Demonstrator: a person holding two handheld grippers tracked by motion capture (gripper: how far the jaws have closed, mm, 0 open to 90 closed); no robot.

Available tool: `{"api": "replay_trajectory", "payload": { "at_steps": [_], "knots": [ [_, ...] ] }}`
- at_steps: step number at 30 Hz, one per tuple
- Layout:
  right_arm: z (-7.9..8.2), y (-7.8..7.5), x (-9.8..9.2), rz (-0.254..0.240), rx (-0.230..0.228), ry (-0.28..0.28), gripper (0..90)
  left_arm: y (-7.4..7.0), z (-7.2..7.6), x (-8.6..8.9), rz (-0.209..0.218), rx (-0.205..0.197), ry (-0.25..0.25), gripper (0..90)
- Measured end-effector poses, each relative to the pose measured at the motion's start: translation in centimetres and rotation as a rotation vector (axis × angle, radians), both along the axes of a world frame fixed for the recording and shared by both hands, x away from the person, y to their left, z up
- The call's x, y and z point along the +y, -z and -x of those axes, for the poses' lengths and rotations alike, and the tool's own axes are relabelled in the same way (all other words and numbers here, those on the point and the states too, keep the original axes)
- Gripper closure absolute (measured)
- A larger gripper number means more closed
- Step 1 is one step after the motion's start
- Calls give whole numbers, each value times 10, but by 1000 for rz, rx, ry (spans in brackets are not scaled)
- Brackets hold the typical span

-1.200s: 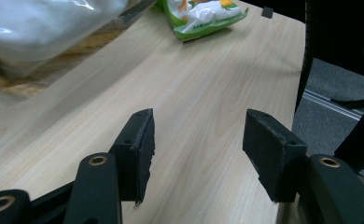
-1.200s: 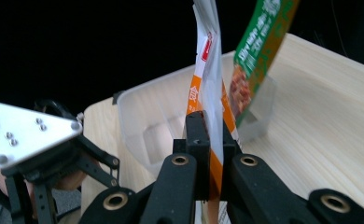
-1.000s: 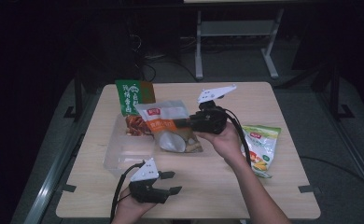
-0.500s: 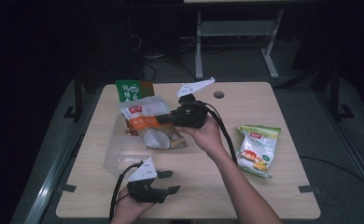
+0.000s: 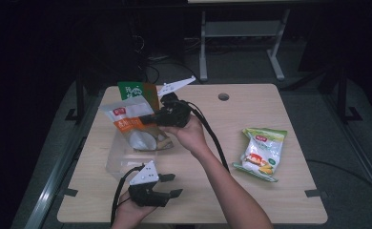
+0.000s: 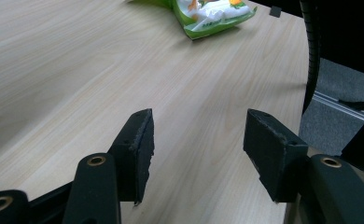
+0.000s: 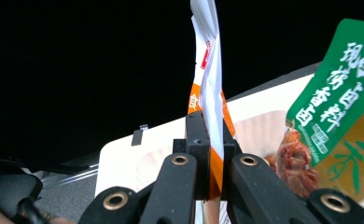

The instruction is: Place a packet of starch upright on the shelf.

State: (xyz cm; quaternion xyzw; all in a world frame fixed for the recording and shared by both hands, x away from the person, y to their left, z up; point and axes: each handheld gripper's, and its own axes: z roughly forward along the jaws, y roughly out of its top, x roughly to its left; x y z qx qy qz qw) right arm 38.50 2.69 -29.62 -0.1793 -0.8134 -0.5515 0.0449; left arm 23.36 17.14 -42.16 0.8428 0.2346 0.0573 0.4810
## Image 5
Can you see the person's left hand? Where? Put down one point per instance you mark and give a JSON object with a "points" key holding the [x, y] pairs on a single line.
{"points": [[128, 216]]}

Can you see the black metal stand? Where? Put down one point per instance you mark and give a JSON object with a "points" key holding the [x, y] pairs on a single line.
{"points": [[79, 98], [343, 95]]}

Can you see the clear plastic container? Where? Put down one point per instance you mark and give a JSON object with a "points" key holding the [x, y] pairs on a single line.
{"points": [[123, 160]]}

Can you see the white metal table frame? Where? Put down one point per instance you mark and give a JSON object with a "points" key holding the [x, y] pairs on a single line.
{"points": [[241, 29]]}

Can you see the orange and white food packet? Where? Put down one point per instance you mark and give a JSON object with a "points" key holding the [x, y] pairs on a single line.
{"points": [[133, 127]]}

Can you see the green and red food packet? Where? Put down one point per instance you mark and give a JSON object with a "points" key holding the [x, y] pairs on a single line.
{"points": [[133, 90]]}

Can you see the green and white food packet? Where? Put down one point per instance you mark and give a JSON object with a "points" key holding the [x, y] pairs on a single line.
{"points": [[263, 152]]}

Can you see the silver metal rail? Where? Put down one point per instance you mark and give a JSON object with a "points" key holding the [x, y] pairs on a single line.
{"points": [[52, 187]]}

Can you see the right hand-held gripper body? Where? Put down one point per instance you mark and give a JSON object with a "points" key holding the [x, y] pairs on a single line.
{"points": [[174, 113]]}

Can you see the grey tape strip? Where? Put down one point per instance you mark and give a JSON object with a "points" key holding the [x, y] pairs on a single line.
{"points": [[316, 193], [70, 192]]}

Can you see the person's right hand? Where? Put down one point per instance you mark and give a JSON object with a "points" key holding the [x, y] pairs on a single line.
{"points": [[192, 136]]}

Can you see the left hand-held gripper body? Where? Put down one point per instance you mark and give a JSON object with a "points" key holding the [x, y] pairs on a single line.
{"points": [[144, 176]]}

